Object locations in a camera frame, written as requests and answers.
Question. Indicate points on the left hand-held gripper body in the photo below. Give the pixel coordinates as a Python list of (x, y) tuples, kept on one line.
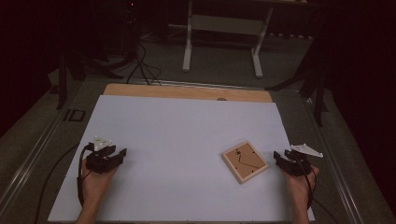
[(99, 161)]

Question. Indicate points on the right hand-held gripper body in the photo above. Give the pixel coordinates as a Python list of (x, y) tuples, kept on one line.
[(297, 165)]

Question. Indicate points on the wooden photo frame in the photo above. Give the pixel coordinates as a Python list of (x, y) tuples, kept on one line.
[(246, 161)]

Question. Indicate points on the person's right hand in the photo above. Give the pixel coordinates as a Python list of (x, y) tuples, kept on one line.
[(300, 189)]

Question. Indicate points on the person's left hand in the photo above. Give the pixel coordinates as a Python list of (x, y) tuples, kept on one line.
[(95, 186)]

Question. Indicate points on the black tripod stand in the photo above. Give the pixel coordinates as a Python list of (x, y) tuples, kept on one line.
[(63, 77), (319, 93)]

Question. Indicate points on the metal floor rail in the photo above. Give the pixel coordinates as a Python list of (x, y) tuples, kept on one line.
[(336, 161), (28, 165)]

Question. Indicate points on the black rectangular floor bracket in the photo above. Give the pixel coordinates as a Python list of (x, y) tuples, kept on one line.
[(74, 115)]

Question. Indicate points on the white metal desk frame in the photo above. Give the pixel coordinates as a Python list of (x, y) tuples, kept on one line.
[(222, 25)]

